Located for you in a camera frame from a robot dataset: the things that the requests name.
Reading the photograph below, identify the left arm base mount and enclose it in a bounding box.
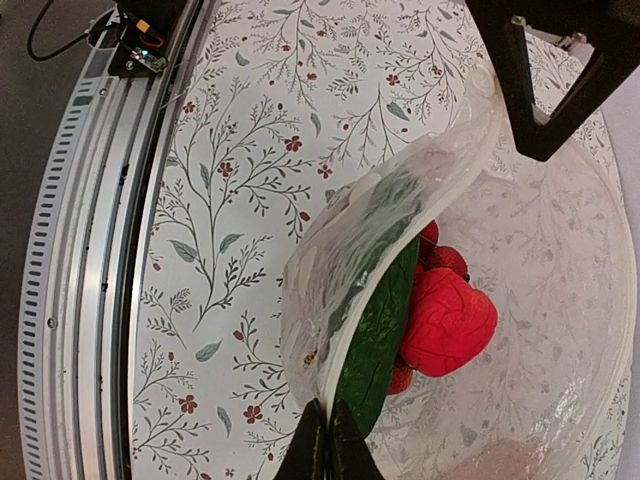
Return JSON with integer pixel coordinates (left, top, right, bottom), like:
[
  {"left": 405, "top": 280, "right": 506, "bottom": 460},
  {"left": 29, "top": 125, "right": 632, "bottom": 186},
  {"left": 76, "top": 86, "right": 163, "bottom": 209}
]
[{"left": 107, "top": 1, "right": 168, "bottom": 78}]

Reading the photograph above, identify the green cucumber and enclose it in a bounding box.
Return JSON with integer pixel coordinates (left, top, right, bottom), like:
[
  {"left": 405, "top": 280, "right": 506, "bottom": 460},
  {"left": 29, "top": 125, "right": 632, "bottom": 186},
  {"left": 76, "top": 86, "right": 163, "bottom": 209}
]
[{"left": 321, "top": 173, "right": 422, "bottom": 437}]

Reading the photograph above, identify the clear zip top bag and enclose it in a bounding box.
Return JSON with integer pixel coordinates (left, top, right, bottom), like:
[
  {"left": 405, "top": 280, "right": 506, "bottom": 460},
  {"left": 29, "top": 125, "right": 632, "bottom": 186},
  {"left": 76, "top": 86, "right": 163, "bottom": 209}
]
[{"left": 281, "top": 66, "right": 637, "bottom": 479}]

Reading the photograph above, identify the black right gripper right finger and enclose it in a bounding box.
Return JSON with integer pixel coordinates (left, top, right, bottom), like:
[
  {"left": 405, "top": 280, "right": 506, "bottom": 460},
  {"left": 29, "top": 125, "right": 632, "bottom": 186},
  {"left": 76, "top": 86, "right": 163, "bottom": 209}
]
[{"left": 329, "top": 400, "right": 384, "bottom": 480}]

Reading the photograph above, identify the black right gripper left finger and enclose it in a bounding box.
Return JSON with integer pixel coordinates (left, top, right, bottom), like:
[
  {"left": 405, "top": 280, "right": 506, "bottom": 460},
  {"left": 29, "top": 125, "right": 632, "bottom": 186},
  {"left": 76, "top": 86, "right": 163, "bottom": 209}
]
[{"left": 274, "top": 399, "right": 325, "bottom": 480}]

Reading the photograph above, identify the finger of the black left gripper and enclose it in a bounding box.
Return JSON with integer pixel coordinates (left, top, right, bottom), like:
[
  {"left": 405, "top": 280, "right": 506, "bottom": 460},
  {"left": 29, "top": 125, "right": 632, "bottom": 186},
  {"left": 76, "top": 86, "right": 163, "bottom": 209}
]
[{"left": 467, "top": 1, "right": 639, "bottom": 161}]

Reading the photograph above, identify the red wrinkled apple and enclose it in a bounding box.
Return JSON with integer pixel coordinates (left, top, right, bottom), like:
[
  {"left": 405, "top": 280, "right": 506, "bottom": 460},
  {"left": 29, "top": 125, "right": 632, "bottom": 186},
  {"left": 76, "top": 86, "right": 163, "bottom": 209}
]
[{"left": 419, "top": 269, "right": 498, "bottom": 374}]

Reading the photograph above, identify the aluminium front rail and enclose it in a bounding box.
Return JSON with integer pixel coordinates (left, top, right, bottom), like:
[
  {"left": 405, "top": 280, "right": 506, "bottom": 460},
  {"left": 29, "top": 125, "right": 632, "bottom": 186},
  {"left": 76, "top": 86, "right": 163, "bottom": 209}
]
[{"left": 17, "top": 1, "right": 216, "bottom": 479}]

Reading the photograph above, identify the red cherry bunch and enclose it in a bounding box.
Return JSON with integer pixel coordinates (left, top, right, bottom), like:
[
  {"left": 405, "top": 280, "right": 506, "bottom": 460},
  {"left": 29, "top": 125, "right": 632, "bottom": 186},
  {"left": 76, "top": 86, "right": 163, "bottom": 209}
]
[{"left": 388, "top": 221, "right": 469, "bottom": 395}]

